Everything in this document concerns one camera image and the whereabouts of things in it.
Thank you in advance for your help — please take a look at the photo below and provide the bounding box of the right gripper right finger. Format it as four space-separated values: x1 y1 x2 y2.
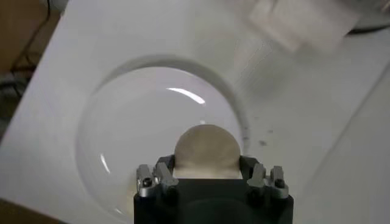
239 155 290 199

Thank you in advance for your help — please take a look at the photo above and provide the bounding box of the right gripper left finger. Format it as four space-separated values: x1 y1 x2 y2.
135 153 180 198

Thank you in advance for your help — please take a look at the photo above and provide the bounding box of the white steamed baozi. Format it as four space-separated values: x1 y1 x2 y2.
172 124 243 180

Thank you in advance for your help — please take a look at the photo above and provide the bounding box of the large white plate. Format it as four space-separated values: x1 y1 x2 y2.
74 57 249 224

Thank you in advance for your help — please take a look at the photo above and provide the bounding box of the white electric cooker base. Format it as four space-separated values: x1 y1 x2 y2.
248 0 360 54

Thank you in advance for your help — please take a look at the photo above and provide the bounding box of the black floor cable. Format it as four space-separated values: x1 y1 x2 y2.
12 0 54 72

